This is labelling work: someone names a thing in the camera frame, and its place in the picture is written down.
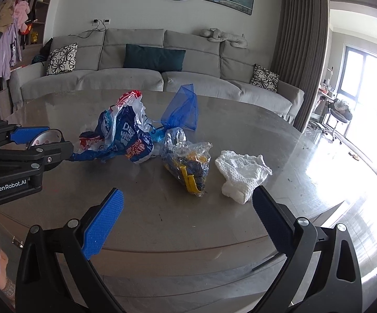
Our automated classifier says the grey plush toy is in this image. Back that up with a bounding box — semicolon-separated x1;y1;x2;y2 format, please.
199;28;248;49

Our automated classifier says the teal cushion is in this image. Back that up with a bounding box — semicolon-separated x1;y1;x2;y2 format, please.
123;44;186;72

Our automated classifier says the beige hanging garment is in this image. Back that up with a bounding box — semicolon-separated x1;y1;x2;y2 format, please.
0;0;16;33

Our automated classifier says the cluttered side table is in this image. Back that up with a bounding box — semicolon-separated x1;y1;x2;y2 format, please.
311;68;336;131

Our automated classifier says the glass balcony door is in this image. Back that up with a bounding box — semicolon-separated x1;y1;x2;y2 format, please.
337;44;377;144

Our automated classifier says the clear bag with yellow pieces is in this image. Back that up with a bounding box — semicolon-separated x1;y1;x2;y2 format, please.
160;127;213;198

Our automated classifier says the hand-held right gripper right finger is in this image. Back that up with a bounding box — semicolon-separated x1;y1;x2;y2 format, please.
252;185;362;313

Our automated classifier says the grey brown curtain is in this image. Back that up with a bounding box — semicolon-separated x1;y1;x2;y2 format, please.
270;0;331;134

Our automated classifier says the white crumpled paper towel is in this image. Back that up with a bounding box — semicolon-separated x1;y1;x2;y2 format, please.
215;150;273;204

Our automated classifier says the floral black white cushion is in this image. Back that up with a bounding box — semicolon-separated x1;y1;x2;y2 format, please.
250;64;279;92
46;42;78;76

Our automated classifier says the blue red white plastic bag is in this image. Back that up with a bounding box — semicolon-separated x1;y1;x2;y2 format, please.
69;89;155;165

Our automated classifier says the blue mesh bag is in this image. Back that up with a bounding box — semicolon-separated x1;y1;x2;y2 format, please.
149;84;199;144

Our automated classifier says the grey fabric sofa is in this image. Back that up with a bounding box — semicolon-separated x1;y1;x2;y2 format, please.
10;28;305;126

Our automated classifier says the wooden shelf unit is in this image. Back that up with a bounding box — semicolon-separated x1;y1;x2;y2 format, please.
22;0;59;56

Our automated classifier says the pink hanging garment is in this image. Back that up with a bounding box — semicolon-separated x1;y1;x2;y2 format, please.
13;1;30;35

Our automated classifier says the black charger cable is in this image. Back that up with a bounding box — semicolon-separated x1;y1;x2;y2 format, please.
69;21;106;39

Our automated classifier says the purple hanging garment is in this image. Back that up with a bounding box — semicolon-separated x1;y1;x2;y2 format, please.
0;23;23;79

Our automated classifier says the grey office chair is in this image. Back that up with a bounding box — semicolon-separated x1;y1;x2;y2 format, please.
327;98;352;141

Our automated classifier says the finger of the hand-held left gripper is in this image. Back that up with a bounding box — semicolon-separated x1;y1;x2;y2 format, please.
0;126;50;148
0;141;75;172

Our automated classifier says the dark cloth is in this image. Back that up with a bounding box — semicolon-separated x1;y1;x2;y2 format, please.
31;37;54;64

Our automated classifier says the grey coffee table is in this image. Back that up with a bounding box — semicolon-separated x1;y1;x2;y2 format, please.
0;89;372;313

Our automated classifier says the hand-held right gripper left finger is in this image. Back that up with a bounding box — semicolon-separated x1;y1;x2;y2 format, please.
15;187;125;313

